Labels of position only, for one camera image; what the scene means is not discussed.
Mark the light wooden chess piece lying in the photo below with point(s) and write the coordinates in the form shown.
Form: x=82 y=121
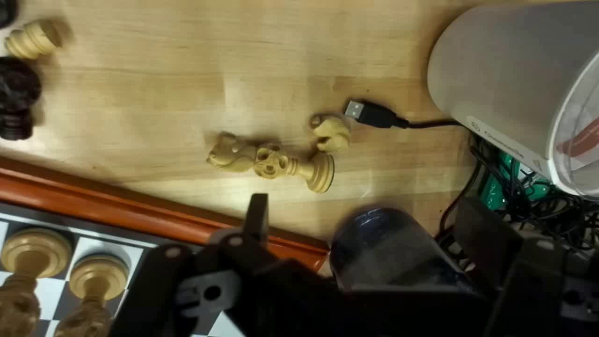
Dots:
x=271 y=162

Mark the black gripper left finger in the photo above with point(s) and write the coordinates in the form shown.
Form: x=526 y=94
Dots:
x=150 y=304

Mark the wooden framed chess board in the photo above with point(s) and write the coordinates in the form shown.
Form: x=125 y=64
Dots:
x=95 y=220

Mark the light rook chess piece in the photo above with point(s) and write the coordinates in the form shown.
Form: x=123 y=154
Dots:
x=34 y=40

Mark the dark water bottle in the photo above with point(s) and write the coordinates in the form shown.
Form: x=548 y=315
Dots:
x=389 y=248

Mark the small light chess pawn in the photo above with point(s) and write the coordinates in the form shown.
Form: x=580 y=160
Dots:
x=331 y=132

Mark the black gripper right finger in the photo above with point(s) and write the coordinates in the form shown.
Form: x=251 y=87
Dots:
x=254 y=224

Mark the white plastic cup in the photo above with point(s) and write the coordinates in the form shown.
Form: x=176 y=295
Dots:
x=526 y=79

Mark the dark knight chess piece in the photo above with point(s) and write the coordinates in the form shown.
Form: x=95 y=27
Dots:
x=19 y=91

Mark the light pawn on board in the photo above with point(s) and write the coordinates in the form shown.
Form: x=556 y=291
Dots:
x=28 y=255
x=94 y=282

